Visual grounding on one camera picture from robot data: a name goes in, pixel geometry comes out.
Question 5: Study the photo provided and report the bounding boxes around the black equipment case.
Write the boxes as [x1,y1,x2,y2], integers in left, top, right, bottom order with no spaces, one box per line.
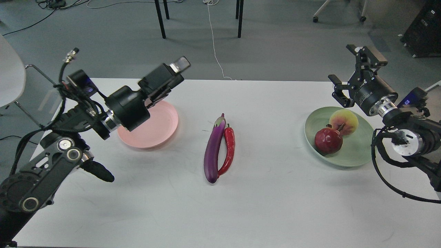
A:
[400,0,441,58]

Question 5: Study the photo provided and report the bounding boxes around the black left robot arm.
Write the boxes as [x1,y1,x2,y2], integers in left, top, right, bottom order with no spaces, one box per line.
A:
[0,48,191,248]

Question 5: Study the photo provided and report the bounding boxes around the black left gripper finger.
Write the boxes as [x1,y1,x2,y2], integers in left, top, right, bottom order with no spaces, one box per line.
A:
[137,56,191,102]

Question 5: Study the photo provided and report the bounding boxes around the red pomegranate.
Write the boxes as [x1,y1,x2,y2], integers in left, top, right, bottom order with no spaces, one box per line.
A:
[314,124,343,154]

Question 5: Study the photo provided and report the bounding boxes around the green plate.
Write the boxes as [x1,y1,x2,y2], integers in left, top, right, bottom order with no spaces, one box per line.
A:
[304,106,373,167]

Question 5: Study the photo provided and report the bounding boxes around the white chair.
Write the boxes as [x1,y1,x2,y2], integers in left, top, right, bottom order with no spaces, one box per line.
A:
[0,37,55,125]

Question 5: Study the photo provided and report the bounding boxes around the purple eggplant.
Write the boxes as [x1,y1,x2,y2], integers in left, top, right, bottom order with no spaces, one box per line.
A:
[203,113,226,184]

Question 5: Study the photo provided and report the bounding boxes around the pink plate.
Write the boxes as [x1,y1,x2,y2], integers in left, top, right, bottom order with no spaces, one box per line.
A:
[117,101,178,148]

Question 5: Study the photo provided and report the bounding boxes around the black cables on floor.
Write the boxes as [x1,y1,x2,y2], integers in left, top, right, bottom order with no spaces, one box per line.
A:
[2,0,90,37]

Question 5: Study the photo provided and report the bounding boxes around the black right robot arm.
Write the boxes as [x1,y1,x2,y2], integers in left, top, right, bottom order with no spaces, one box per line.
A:
[328,44,441,204]

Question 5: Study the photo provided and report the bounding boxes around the black table legs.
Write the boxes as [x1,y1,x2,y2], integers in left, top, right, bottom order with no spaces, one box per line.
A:
[153,0,245,40]

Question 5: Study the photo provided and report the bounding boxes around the white office chair base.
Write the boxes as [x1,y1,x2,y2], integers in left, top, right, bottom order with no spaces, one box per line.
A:
[311,0,371,24]

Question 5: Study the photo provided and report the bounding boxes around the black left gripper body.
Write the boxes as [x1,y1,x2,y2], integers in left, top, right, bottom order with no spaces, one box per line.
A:
[104,75,172,131]

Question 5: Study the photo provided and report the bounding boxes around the red chili pepper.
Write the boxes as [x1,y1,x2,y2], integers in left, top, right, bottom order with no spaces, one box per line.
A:
[218,124,236,178]

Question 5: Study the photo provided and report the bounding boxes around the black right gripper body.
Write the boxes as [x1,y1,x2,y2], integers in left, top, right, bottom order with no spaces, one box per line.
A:
[348,71,398,116]

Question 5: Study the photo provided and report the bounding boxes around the yellow pink peach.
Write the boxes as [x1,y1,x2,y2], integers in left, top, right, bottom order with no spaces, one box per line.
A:
[329,109,359,136]

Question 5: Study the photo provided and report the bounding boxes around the white cable on floor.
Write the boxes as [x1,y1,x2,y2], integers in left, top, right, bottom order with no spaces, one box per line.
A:
[202,0,233,81]

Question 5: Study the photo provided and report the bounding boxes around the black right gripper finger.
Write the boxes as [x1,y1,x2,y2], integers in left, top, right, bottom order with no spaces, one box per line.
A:
[346,44,388,78]
[328,75,355,108]

